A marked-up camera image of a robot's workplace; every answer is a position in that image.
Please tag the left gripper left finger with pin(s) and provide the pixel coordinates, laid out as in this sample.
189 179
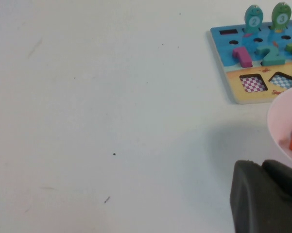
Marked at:
255 208

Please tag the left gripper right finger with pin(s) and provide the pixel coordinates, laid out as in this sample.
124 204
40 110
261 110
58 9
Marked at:
284 179

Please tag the pink plastic bowl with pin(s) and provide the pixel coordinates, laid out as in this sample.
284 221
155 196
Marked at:
279 121

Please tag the colourful wooden puzzle board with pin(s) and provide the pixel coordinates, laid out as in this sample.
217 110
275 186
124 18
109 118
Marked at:
233 80

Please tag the teal number 2 piece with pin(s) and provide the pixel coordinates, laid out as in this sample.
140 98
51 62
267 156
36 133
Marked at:
269 57

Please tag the magenta number 1 piece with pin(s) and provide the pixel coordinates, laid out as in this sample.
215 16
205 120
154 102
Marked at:
243 57

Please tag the green fish piece numbered 3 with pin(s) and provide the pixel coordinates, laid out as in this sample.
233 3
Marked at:
281 19

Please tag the teal fish piece numbered 2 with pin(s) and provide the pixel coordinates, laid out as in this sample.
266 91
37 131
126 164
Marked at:
253 21

